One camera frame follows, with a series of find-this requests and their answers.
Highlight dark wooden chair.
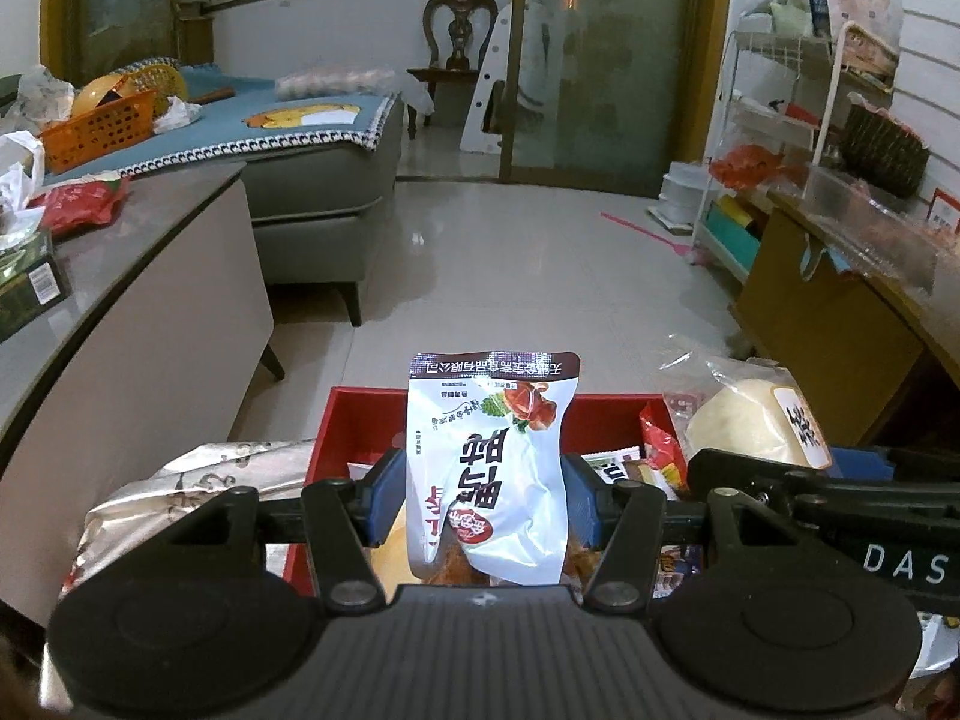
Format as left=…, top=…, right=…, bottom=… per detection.
left=407, top=0, right=500, bottom=140

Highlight red snack packet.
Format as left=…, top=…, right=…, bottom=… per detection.
left=639, top=405, right=691, bottom=500

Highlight red plastic bag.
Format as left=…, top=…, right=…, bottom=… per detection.
left=37, top=172, right=128, bottom=233

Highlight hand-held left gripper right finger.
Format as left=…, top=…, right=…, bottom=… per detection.
left=561, top=454, right=758, bottom=612

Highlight wooden cabinet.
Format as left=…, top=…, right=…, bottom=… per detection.
left=731, top=191, right=960, bottom=481

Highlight orange plastic basket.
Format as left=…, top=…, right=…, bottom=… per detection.
left=41, top=86, right=162, bottom=173

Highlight white storage bins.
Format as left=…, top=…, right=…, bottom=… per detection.
left=660, top=161, right=710, bottom=226

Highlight yellow bowl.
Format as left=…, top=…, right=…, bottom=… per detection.
left=73, top=73, right=143, bottom=117

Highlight grey cabinet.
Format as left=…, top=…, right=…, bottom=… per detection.
left=0, top=161, right=286, bottom=616

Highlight clear plastic container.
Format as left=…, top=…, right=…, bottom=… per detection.
left=802, top=165, right=938, bottom=293

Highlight round bun packet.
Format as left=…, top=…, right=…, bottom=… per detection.
left=664, top=356, right=835, bottom=470

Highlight yellow mesh cover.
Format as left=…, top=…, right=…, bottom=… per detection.
left=112, top=62, right=188, bottom=102

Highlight dark woven basket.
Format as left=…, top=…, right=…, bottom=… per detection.
left=840, top=105, right=931, bottom=200

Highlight white meat snack packet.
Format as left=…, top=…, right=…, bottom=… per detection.
left=407, top=351, right=582, bottom=587

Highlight glass sliding door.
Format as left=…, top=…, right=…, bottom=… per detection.
left=510, top=0, right=732, bottom=200

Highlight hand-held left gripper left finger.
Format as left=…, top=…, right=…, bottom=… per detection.
left=154, top=448, right=407, bottom=612

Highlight floral tablecloth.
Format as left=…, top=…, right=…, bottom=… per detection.
left=64, top=439, right=320, bottom=601

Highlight teal storage bin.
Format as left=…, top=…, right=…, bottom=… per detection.
left=705, top=195, right=762, bottom=282

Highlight white green snack packet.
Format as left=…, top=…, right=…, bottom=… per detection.
left=583, top=446, right=653, bottom=485

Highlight pink fly swatter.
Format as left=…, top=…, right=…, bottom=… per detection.
left=600, top=211, right=695, bottom=254

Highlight white wire rack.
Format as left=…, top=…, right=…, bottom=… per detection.
left=694, top=11, right=901, bottom=271

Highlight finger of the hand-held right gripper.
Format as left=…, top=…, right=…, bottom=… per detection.
left=831, top=446, right=960, bottom=481
left=686, top=448, right=960, bottom=518

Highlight yellow cake packet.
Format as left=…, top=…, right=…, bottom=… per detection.
left=369, top=502, right=421, bottom=590

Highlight red cardboard box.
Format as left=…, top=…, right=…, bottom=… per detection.
left=289, top=388, right=721, bottom=601

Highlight white plastic bag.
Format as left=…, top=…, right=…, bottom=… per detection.
left=0, top=131, right=46, bottom=241

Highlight crumpled red bag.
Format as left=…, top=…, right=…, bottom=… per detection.
left=711, top=142, right=785, bottom=188

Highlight white board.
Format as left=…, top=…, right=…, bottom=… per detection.
left=459, top=4, right=518, bottom=155

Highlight dark green box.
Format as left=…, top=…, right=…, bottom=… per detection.
left=0, top=229, right=72, bottom=342

